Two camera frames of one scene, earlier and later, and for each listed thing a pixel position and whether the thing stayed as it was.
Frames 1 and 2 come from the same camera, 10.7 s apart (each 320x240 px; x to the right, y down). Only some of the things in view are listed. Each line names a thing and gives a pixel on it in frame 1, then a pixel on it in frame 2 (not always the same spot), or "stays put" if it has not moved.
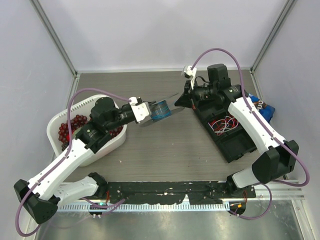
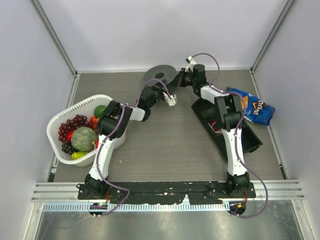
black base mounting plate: x=173 y=192 stays put
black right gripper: x=187 y=100 -> x=178 y=78
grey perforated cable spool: x=159 y=110 -> x=168 y=71
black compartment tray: x=228 y=135 stays put
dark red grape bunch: x=63 y=132 stays put
